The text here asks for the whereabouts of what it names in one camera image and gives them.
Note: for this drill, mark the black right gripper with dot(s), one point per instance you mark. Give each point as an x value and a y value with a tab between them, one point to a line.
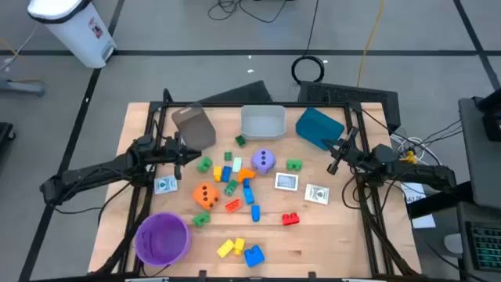
352	156

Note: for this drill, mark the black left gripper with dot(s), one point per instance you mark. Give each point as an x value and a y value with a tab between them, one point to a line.
168	150

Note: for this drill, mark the big green two-stud block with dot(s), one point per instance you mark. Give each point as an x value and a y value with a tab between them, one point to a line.
294	165
201	219
204	164

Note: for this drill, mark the yellow stud block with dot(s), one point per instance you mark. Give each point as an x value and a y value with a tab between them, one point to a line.
217	174
239	246

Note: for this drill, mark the teal playing card box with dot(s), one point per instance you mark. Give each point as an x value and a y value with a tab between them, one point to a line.
165	185

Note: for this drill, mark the royal blue stud block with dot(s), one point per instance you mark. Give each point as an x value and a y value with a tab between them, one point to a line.
226	174

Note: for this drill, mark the orange foam dice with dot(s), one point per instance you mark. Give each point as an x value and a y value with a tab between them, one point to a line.
205	196

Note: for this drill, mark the green eight-stud brick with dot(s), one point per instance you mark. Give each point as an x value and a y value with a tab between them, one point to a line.
231	187

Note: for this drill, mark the small dark green square brick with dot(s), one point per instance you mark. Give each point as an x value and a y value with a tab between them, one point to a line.
240	140

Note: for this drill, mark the grey card box white border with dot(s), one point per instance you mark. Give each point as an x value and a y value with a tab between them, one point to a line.
286	181

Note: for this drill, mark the orange stud block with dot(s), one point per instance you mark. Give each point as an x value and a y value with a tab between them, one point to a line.
245	174

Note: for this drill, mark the small royal blue block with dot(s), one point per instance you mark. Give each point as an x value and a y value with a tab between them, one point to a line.
246	183

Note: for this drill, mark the red two-stud block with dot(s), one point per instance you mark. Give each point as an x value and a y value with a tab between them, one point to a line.
290	219

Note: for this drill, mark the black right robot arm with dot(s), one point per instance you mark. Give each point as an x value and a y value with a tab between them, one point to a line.
422	172

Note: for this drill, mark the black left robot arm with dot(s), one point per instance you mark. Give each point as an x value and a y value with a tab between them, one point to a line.
90	172

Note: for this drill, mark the teal plastic bin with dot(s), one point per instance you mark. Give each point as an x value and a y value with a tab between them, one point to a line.
315	127

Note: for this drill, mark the smoky translucent plastic bin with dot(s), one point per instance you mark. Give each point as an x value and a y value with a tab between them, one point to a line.
195	125

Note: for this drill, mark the mint flat studded brick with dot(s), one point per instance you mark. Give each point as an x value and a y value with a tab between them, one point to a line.
237	165

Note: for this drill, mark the white card packet right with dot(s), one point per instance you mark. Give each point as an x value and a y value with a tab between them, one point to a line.
317	194

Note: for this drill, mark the red-orange flat studded brick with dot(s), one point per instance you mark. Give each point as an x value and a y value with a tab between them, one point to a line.
233	205

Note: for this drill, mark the purple foam dice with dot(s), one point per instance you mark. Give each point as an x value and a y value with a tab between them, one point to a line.
263	161

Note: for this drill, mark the light blue stud block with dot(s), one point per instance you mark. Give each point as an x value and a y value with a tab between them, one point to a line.
249	196
255	213

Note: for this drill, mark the light grey plastic bin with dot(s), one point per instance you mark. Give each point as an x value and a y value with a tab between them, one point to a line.
263	122

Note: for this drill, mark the black flat panel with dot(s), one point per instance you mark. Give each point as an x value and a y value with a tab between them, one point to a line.
246	94

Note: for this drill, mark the purple plastic bucket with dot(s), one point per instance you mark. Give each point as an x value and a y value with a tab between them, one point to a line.
162	239

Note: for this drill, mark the white paper sheet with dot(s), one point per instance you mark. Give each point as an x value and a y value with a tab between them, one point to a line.
415	192

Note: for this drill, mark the yellow flat studded brick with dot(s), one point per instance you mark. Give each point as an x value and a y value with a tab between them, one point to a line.
225	248

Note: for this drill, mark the big blue two-stud block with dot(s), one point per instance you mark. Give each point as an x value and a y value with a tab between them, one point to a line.
254	257

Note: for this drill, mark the grey desk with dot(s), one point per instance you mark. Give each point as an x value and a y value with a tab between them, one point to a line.
481	176

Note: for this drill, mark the white computer mouse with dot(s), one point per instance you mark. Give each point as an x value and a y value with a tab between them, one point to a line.
454	243

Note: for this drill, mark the black desk device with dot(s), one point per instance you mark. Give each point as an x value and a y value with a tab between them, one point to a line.
491	117

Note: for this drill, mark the white pedal trash bin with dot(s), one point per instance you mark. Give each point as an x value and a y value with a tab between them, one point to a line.
74	31

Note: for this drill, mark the backlit black keyboard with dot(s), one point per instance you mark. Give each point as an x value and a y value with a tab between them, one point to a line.
485	244

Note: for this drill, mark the black aluminium table frame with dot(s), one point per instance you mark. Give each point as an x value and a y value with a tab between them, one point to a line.
227	104

